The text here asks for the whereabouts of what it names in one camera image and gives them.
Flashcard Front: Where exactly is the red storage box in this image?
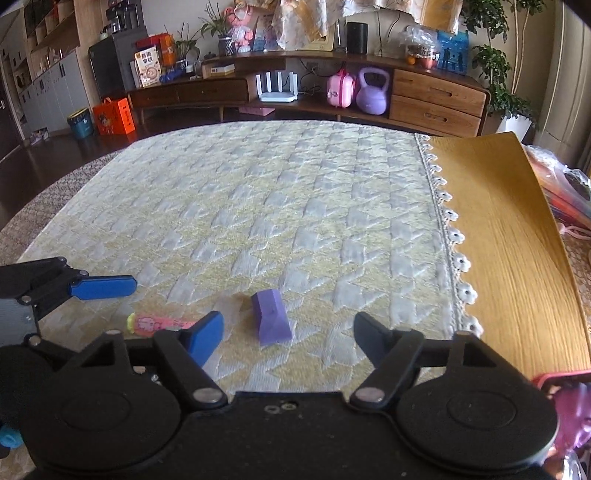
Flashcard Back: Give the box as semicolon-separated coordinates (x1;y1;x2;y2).
532;370;590;397

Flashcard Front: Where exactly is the black cylindrical speaker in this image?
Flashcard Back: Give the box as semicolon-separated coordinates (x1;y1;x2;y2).
346;22;369;55

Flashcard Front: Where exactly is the blue gloved right hand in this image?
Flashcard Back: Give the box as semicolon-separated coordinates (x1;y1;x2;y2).
0;425;23;449

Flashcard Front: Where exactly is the purple kettlebell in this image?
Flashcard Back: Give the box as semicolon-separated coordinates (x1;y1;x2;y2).
356;67;391;116

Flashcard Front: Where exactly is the pink sausage snack tube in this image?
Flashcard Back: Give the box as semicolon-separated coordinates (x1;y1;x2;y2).
126;313;195;337

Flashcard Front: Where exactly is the orange gift bag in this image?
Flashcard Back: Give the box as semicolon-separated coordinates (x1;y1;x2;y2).
92;97;135;135

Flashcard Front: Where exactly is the pink toy suitcase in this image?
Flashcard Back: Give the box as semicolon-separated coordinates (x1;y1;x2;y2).
327;69;356;109

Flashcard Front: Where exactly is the cream quilted tablecloth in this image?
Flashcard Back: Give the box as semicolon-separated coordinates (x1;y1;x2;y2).
22;121;481;393

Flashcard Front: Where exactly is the pink spiky toy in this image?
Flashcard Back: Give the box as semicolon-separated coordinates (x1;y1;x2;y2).
553;383;590;453

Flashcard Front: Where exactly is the white wifi router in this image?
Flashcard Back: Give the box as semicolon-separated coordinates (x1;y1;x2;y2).
256;71;298;103

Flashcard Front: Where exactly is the clear fruit container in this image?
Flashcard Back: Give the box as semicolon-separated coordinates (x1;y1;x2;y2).
401;25;440;70

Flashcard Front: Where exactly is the purple prism block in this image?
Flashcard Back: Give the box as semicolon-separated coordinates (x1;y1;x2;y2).
252;289;293;347

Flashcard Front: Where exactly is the potted green tree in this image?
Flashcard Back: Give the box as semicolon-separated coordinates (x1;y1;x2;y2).
462;0;547;131

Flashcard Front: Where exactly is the wooden tv cabinet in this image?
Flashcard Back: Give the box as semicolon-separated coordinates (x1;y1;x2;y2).
127;51;491;137

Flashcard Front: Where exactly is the blue gift bag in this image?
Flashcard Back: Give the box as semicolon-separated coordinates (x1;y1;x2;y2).
437;31;469;75

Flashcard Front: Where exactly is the pink plush doll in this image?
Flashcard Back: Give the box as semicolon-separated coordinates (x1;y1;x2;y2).
224;1;254;54

